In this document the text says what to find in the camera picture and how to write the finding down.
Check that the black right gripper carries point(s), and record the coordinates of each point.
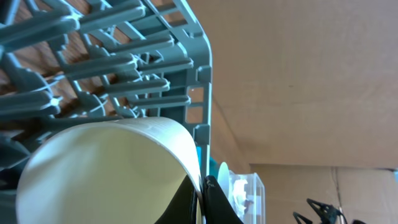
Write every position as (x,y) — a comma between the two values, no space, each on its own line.
(327,213)

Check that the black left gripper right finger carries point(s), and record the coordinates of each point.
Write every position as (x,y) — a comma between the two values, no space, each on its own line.
(217,208)

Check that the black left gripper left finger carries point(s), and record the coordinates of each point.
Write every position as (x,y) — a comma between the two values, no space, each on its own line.
(182,209)

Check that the white napkin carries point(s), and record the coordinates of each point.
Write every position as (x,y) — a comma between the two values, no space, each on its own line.
(239,196)

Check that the white cup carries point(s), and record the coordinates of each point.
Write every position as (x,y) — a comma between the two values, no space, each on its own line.
(123,171)

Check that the white round plate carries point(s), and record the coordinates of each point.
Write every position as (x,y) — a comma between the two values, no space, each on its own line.
(223,178)

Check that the clear plastic bin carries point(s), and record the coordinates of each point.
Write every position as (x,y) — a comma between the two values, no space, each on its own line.
(255,213)

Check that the teal plastic tray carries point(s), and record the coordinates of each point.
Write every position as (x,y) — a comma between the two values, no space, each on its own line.
(213,165)

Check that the grey dish rack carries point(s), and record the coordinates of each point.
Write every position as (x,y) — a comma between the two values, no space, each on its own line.
(65,63)

